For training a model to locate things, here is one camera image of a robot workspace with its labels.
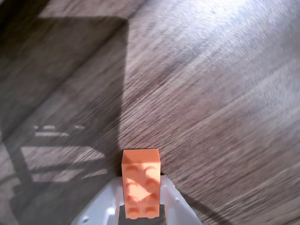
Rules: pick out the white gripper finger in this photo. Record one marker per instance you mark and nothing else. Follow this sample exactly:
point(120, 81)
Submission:
point(100, 206)
point(175, 208)

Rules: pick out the orange lego block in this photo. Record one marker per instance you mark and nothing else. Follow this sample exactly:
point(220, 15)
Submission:
point(140, 182)

